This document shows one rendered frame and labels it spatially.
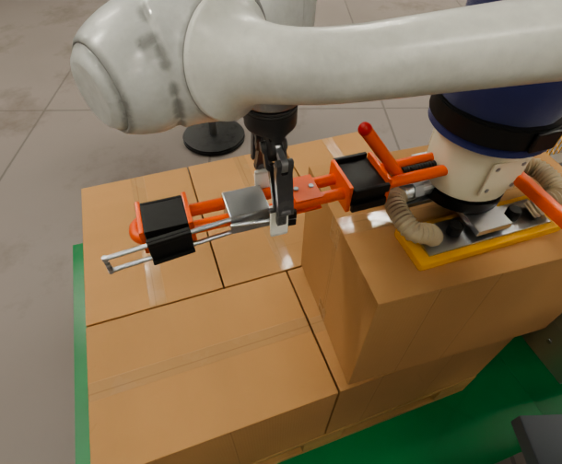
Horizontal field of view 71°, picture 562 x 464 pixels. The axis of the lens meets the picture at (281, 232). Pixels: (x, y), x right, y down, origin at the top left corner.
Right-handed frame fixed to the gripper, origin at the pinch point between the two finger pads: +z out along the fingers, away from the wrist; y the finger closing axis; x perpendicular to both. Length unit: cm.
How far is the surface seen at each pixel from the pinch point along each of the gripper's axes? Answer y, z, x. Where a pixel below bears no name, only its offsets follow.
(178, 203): 2.4, -2.6, 15.1
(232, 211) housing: -1.0, -1.7, 6.9
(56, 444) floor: 11, 108, 77
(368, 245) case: -4.4, 13.1, -19.2
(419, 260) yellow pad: -11.9, 11.1, -25.8
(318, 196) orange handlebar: -1.8, -1.5, -7.9
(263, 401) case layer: -14, 53, 7
